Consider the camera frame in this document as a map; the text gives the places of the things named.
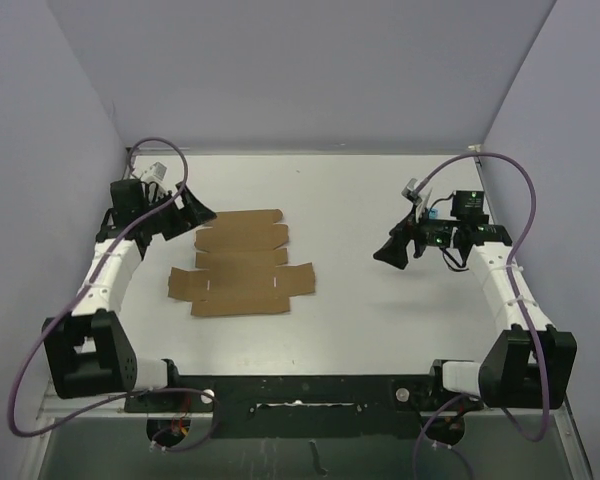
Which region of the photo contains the brown cardboard box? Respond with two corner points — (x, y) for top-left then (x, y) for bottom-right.
(168, 209), (316, 317)

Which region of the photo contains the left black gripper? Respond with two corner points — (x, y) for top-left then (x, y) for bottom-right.
(139, 182), (215, 240)

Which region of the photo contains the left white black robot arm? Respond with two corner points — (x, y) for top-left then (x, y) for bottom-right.
(43, 179), (217, 411)

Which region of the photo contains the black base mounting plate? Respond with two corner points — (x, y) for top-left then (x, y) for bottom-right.
(124, 365), (453, 439)

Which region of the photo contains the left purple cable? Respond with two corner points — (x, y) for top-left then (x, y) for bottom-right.
(8, 137), (220, 454)

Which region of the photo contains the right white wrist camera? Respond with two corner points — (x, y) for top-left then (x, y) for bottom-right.
(401, 178), (431, 223)

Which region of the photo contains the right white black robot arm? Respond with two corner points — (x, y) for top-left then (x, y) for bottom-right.
(373, 190), (577, 409)

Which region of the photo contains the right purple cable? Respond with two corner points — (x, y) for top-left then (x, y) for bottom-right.
(412, 152), (552, 480)

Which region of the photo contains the purple cable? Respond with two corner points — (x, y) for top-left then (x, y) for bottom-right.
(8, 137), (220, 454)
(412, 152), (552, 480)

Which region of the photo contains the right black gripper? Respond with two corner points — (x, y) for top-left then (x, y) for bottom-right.
(374, 204), (460, 269)

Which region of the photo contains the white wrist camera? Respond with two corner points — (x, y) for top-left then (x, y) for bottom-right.
(140, 162), (167, 188)
(401, 178), (431, 223)

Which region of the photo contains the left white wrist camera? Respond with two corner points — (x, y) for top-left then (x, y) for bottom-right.
(140, 162), (167, 188)

